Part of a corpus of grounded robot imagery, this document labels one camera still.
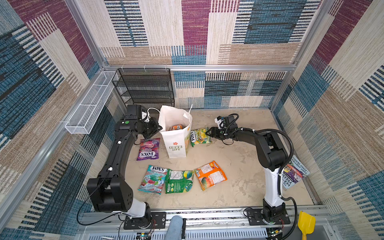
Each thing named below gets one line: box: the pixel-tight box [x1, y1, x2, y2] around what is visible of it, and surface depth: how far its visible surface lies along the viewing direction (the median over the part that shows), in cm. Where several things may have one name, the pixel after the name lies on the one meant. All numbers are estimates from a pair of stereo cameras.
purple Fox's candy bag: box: [136, 137, 161, 161], surface depth 98 cm
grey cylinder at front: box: [164, 215, 183, 240], surface depth 70 cm
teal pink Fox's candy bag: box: [138, 165, 168, 195], surface depth 85 cm
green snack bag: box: [165, 169, 194, 194], surface depth 85 cm
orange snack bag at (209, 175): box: [195, 160, 228, 191], surface depth 87 cm
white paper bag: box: [159, 104, 194, 159], surface depth 86 cm
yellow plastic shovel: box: [297, 211, 316, 240], surface depth 73 cm
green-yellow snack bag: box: [190, 127, 212, 148], surface depth 104 cm
